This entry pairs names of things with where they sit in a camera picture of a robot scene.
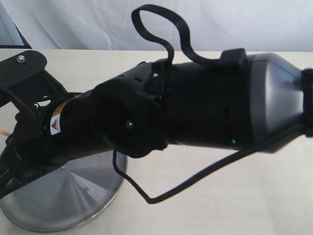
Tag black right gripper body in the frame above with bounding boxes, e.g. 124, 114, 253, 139
0, 93, 73, 185

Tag thin red stick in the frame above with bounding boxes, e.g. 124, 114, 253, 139
0, 130, 11, 137

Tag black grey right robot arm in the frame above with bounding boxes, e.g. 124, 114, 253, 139
0, 48, 313, 204

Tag round stainless steel plate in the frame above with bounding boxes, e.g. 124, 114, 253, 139
0, 151, 123, 233

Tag white backdrop sheet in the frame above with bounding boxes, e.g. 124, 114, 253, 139
1, 0, 313, 52

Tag black frame at left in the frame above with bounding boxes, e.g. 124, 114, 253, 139
0, 26, 32, 49

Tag thin black camera cable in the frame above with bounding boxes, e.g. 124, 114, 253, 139
112, 127, 313, 205

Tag flat black ribbon cable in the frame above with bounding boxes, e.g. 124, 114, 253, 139
131, 4, 225, 69

